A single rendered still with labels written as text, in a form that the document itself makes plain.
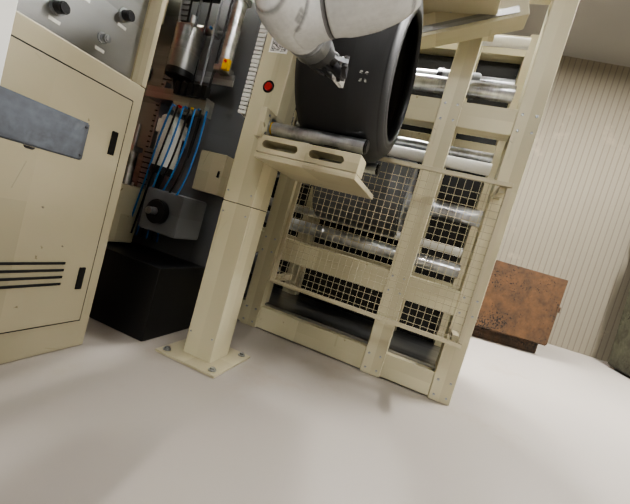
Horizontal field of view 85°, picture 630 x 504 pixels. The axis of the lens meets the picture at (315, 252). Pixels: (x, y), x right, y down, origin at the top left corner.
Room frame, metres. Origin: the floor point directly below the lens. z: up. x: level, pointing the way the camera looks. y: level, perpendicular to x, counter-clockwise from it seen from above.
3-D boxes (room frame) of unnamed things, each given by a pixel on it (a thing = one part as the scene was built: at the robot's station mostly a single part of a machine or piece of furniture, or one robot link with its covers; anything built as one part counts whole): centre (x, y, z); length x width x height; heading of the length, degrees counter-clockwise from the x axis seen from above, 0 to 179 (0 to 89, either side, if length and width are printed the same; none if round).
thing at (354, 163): (1.16, 0.10, 0.84); 0.36 x 0.09 x 0.06; 73
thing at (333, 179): (1.30, 0.06, 0.80); 0.37 x 0.36 x 0.02; 163
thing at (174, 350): (1.35, 0.31, 0.01); 0.27 x 0.27 x 0.02; 73
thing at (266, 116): (1.35, 0.23, 0.90); 0.40 x 0.03 x 0.10; 163
